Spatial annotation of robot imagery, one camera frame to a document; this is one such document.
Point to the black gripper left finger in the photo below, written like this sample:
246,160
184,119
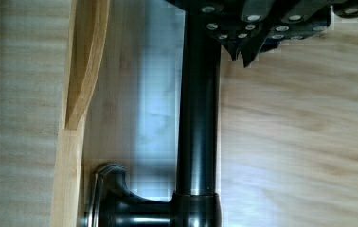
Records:
223,23

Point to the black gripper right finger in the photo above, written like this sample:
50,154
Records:
283,20

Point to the black metal drawer handle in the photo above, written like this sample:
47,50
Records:
194,202

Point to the bamboo cutting board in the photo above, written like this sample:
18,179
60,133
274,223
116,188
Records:
289,134

